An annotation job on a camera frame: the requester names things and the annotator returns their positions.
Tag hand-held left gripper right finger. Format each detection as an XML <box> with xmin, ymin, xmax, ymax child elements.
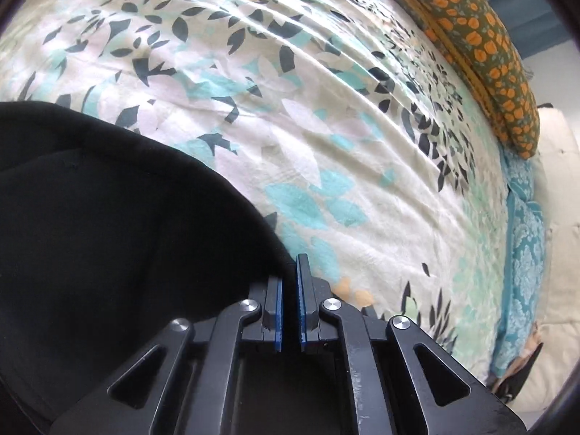
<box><xmin>295</xmin><ymin>254</ymin><xmax>529</xmax><ymax>435</ymax></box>

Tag orange floral pillow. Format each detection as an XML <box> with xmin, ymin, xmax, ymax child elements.
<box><xmin>372</xmin><ymin>0</ymin><xmax>541</xmax><ymax>160</ymax></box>

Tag blue damask pillow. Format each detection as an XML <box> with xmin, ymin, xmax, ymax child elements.
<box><xmin>492</xmin><ymin>145</ymin><xmax>547</xmax><ymax>377</ymax></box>

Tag leaf print bedsheet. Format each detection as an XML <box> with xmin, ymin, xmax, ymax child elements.
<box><xmin>0</xmin><ymin>0</ymin><xmax>551</xmax><ymax>393</ymax></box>

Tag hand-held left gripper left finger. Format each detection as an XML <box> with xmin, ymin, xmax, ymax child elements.
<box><xmin>50</xmin><ymin>274</ymin><xmax>284</xmax><ymax>435</ymax></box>

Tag blue curtain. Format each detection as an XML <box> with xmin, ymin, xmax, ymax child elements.
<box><xmin>480</xmin><ymin>0</ymin><xmax>572</xmax><ymax>61</ymax></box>

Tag black pants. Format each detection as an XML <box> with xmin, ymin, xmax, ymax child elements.
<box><xmin>0</xmin><ymin>102</ymin><xmax>296</xmax><ymax>435</ymax></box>

